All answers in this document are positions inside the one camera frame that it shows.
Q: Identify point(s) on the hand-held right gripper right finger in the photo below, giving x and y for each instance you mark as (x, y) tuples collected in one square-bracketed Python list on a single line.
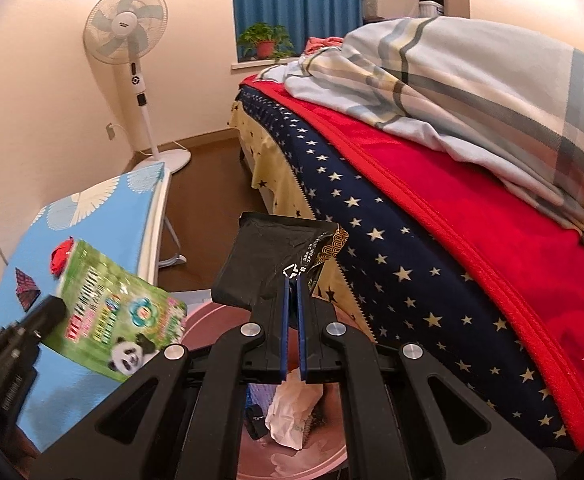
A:
[(302, 320)]

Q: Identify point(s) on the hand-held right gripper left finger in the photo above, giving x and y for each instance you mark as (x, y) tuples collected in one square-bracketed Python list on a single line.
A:
[(283, 320)]

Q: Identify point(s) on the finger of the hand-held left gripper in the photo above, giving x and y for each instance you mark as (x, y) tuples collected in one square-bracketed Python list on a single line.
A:
[(44, 317)]

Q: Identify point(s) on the green panda print packet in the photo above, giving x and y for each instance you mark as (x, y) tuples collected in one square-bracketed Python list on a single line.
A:
[(101, 310)]

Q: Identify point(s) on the black snack packet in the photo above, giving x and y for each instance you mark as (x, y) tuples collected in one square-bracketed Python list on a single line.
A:
[(257, 260)]

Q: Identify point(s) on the white tissue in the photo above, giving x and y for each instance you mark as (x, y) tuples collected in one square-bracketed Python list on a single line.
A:
[(287, 420)]

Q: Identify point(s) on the dark patterned wrapper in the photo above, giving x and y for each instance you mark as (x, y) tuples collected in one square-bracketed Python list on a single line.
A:
[(26, 290)]

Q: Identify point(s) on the red crumpled wrapper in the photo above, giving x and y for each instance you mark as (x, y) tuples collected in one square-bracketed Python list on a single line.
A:
[(61, 259)]

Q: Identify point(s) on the star print bed sheet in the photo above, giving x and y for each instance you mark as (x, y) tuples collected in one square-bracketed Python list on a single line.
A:
[(372, 240)]

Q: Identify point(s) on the white standing fan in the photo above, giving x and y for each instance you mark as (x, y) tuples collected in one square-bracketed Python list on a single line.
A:
[(171, 159)]

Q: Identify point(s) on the red blanket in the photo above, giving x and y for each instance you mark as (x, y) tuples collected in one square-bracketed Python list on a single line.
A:
[(472, 210)]

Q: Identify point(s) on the potted green plant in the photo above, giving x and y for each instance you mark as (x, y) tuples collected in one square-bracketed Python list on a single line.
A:
[(267, 47)]

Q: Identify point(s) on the plaid quilt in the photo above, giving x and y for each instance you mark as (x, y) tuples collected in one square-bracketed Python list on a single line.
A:
[(447, 85)]

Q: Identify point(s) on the pink cloth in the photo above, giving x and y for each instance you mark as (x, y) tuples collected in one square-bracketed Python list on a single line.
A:
[(322, 42)]

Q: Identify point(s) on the blue curtain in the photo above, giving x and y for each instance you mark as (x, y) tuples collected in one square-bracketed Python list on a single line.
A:
[(312, 0)]

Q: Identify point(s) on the grey cardboard box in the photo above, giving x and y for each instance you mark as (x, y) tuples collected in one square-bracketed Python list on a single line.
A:
[(387, 2)]

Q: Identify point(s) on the clear storage box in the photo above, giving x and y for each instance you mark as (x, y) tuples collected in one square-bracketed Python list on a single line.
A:
[(431, 9)]

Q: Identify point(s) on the white table frame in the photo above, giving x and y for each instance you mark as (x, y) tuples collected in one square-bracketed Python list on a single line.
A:
[(151, 240)]

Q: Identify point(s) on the wall socket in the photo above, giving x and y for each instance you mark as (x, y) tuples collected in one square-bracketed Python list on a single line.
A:
[(111, 131)]

